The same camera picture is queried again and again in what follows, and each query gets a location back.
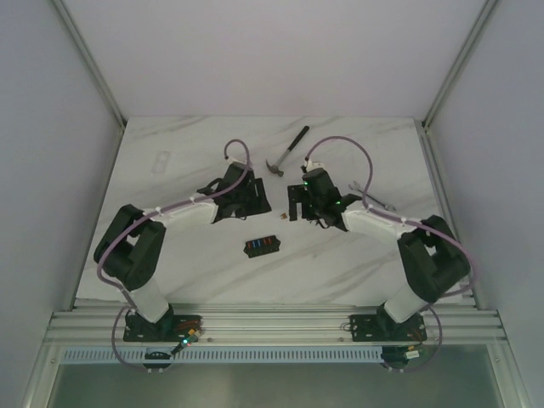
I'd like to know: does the black fuse box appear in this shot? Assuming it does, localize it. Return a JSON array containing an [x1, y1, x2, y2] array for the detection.
[[243, 235, 281, 258]]

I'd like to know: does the clear plastic fuse box cover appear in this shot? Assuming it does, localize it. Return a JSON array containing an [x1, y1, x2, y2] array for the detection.
[[151, 150, 171, 175]]

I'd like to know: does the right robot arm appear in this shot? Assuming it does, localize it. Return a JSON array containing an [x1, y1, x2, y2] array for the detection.
[[287, 167, 471, 342]]

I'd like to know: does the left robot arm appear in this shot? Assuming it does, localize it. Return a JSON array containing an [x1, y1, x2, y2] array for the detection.
[[93, 162, 271, 343]]

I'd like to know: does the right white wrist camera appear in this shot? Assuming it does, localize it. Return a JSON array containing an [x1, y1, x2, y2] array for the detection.
[[302, 158, 324, 173]]

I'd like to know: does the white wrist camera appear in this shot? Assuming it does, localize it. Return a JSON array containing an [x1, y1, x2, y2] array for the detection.
[[226, 156, 247, 169], [302, 158, 324, 173]]

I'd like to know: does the claw hammer black handle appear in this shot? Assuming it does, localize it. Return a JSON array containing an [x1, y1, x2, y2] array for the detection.
[[266, 125, 310, 178]]

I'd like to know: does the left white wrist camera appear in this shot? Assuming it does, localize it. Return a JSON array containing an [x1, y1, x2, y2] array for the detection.
[[226, 156, 247, 169]]

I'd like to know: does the white slotted cable duct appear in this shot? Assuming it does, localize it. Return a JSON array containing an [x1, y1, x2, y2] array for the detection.
[[59, 345, 383, 365]]

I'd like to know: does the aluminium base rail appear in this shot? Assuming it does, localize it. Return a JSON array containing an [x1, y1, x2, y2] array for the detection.
[[44, 301, 507, 346]]

